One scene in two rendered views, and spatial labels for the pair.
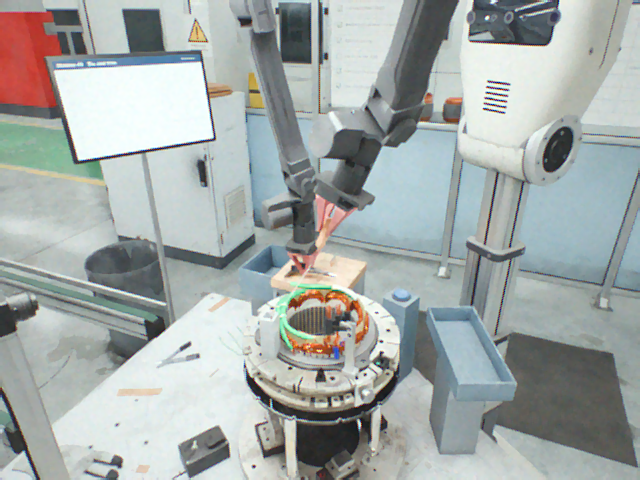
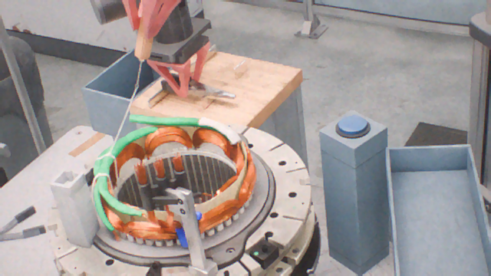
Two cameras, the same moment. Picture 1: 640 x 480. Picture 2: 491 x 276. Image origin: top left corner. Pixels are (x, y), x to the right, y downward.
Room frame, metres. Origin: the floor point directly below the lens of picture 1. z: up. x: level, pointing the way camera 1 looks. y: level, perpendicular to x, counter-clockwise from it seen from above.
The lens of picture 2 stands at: (0.06, -0.24, 1.68)
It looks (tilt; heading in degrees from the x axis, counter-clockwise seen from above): 35 degrees down; 12
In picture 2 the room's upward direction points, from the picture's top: 9 degrees counter-clockwise
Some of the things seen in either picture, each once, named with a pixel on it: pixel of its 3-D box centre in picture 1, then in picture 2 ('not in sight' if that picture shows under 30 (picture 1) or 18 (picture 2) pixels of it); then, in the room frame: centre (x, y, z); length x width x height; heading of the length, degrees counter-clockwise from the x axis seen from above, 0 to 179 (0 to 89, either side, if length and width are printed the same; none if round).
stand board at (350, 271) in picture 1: (320, 274); (217, 93); (1.04, 0.01, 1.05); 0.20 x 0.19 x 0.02; 65
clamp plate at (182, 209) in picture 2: (345, 330); (176, 202); (0.62, -0.04, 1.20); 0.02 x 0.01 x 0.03; 61
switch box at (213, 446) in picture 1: (204, 449); not in sight; (0.70, 0.27, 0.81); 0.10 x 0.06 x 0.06; 124
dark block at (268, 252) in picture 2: (381, 363); (264, 252); (0.66, -0.11, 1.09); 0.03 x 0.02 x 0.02; 146
